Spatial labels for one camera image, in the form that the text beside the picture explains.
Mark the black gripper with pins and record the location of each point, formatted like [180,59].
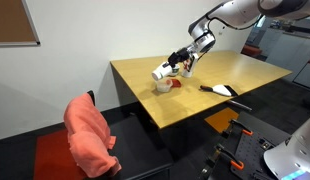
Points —
[184,55]

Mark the white paper cup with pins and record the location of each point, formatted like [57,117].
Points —
[160,74]

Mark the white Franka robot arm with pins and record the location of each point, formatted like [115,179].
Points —
[238,11]

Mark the white green ceramic mug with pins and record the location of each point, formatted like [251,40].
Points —
[176,70]

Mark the white black hand brush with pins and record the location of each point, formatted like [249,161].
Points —
[221,90]

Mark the red upholstered bench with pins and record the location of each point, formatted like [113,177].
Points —
[251,51]

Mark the grey metal bar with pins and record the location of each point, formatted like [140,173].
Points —
[239,106]

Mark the black chair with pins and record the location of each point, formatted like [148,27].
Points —
[135,143]

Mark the black orange clamp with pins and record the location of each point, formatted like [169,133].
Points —
[246,132]
[236,164]

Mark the salmon pink towel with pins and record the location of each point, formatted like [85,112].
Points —
[88,133]

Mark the brown cork board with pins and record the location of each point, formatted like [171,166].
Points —
[13,20]

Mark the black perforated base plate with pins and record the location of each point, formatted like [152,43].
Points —
[251,150]

